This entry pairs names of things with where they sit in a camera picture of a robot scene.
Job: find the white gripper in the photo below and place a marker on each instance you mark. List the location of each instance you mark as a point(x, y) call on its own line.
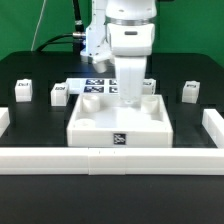
point(130, 74)

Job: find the white square tabletop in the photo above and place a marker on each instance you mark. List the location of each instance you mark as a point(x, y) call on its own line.
point(103, 120)

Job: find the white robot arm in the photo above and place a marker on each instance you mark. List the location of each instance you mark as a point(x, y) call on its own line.
point(122, 32)

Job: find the AprilTag marker sheet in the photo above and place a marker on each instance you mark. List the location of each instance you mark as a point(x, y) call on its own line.
point(92, 85)

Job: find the white U-shaped obstacle fence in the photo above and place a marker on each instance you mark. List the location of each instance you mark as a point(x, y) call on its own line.
point(33, 142)

